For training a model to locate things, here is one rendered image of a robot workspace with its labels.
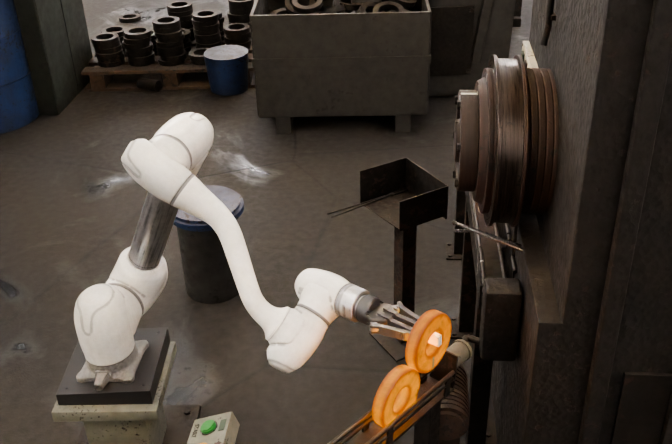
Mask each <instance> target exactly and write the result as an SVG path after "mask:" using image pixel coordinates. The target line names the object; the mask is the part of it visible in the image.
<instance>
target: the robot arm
mask: <svg viewBox="0 0 672 444"><path fill-rule="evenodd" d="M213 139H214V130H213V126H212V124H211V123H210V122H209V120H208V119H207V118H206V117H205V116H203V115H201V114H198V113H194V112H186V113H182V114H179V115H177V116H175V117H173V118H172V119H170V120H169V121H168V122H166V123H165V124H164V125H163V126H162V127H161V128H160V129H159V130H158V131H157V132H156V133H155V135H154V137H153V138H152V139H151V140H149V141H148V140H146V139H136V140H134V141H131V142H130V143H129V145H128V146H127V148H126V150H125V152H124V153H123V155H122V157H121V161H122V165H123V166H124V168H125V169H126V171H127V172H128V173H129V175H130V176H131V177H132V178H133V179H134V180H135V181H136V182H137V183H138V184H139V185H140V186H142V187H143V188H144V189H146V190H147V191H148V193H147V197H146V200H145V203H144V206H143V209H142V213H141V216H140V219H139V222H138V225H137V229H136V232H135V235H134V238H133V241H132V245H131V247H128V248H126V249H125V250H123V251H122V253H121V254H120V256H119V258H118V260H117V263H116V265H115V267H114V269H113V271H112V272H111V274H110V277H109V279H108V280H107V282H106V283H105V284H96V285H93V286H91V287H89V288H87V289H85V290H84V291H83V292H82V293H81V294H80V295H79V297H78V299H77V301H76V304H75V308H74V323H75V328H76V333H77V336H78V340H79V343H80V346H81V348H82V351H83V353H84V355H85V359H86V362H85V364H84V366H83V368H82V370H81V371H80V372H79V373H78V374H77V376H76V379H77V382H79V383H83V382H88V381H95V383H94V388H95V390H97V391H101V390H103V388H104V387H105V386H106V384H107V383H108V382H122V383H125V384H130V383H132V382H133V381H134V379H135V372H136V370H137V368H138V365H139V363H140V361H141V359H142V356H143V354H144V352H145V350H146V349H147V348H148V347H149V343H148V341H147V340H139V341H134V336H133V335H134V334H135V332H136V329H137V326H138V323H139V321H140V318H141V317H142V316H143V315H144V314H145V313H146V312H147V311H148V309H149V308H150V307H151V306H152V304H153V303H154V302H155V301H156V299H157V298H158V296H159V295H160V293H161V292H162V290H163V289H164V287H165V285H166V282H167V278H168V269H167V264H166V260H165V258H164V257H163V252H164V249H165V246H166V244H167V241H168V238H169V235H170V232H171V229H172V226H173V224H174V221H175V218H176V215H177V212H178V209H180V210H182V211H184V212H187V213H189V214H191V215H193V216H195V217H197V218H199V219H201V220H203V221H204V222H206V223H207V224H209V225H210V226H211V227H212V228H213V229H214V231H215V232H216V234H217V235H218V237H219V239H220V241H221V244H222V246H223V249H224V252H225V255H226V258H227V261H228V264H229V267H230V269H231V272H232V275H233V278H234V281H235V284H236V287H237V289H238V292H239V295H240V298H241V300H242V302H243V304H244V306H245V308H246V310H247V311H248V313H249V314H250V315H251V317H252V318H253V319H254V320H255V321H256V322H257V323H258V324H259V325H260V326H261V327H262V328H263V330H264V332H265V339H266V340H267V341H268V342H269V344H270V345H269V347H268V348H267V360H268V362H269V364H270V365H271V366H272V367H274V368H276V369H278V370H280V371H283V372H286V373H290V372H293V371H295V370H297V369H298V368H300V367H301V366H302V365H303V364H304V363H305V362H306V361H307V360H308V359H309V358H310V357H311V356H312V354H313V353H314V352H315V350H316V349H317V347H318V346H319V344H320V342H321V341H322V339H323V337H324V334H325V332H326V330H327V329H328V327H329V325H330V324H331V323H332V322H333V321H334V320H335V319H336V318H337V317H338V316H340V317H343V318H346V319H348V320H350V321H352V322H361V323H363V324H366V325H368V326H370V333H371V334H380V335H384V336H388V337H392V338H396V339H400V340H404V341H407V340H408V337H409V334H410V332H411V330H412V328H413V326H414V324H415V323H416V321H417V320H418V319H419V318H420V317H419V316H418V315H416V314H415V313H414V312H412V311H411V310H409V309H408V308H406V307H405V306H403V304H402V302H400V301H398V302H397V305H393V306H392V305H390V304H385V303H383V302H382V301H381V300H380V299H379V298H377V297H375V296H372V295H370V293H369V292H368V291H367V290H365V289H363V288H360V287H358V286H356V285H354V284H351V283H349V282H348V281H347V280H346V279H345V278H343V277H341V276H339V275H337V274H334V273H332V272H329V271H325V270H321V269H315V268H309V269H306V270H304V271H302V272H301V273H300V274H299V275H298V277H297V279H296V281H295V291H296V294H297V296H298V298H299V302H298V304H297V306H296V307H295V309H292V308H289V307H284V308H277V307H274V306H272V305H271V304H269V303H268V302H267V301H266V300H265V298H264V297H263V296H262V294H261V291H260V289H259V286H258V283H257V280H256V276H255V273H254V270H253V266H252V263H251V260H250V257H249V253H248V250H247V247H246V243H245V240H244V237H243V234H242V232H241V229H240V227H239V225H238V223H237V221H236V219H235V218H234V216H233V215H232V213H231V212H230V211H229V209H228V208H227V207H226V206H225V205H224V204H223V203H222V202H221V201H220V200H219V199H218V198H217V197H216V196H215V195H214V194H213V193H212V192H211V191H210V190H209V189H208V188H207V187H206V186H205V185H204V184H203V183H202V182H201V181H200V180H199V179H198V178H197V177H196V175H197V173H198V171H199V169H200V167H201V165H202V163H203V162H204V160H205V158H206V156H207V155H208V151H209V149H210V148H211V146H212V144H213ZM402 334H403V335H402Z"/></svg>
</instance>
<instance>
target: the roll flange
mask: <svg viewBox="0 0 672 444"><path fill-rule="evenodd" d="M513 59H517V60H518V62H519V64H520V69H521V74H522V83H523V97H524V150H523V168H522V180H521V189H520V197H519V203H518V208H517V213H516V216H515V219H514V221H513V222H512V223H508V224H509V225H510V226H511V227H516V226H517V224H518V222H519V219H520V216H521V214H529V215H532V214H534V215H540V214H541V215H545V214H546V213H547V212H548V210H549V207H550V204H551V201H552V197H553V192H554V186H555V179H556V170H557V159H558V138H559V118H558V99H557V90H556V83H555V79H554V75H553V72H552V70H551V69H550V68H525V64H524V60H523V58H522V56H521V55H515V56H514V58H513Z"/></svg>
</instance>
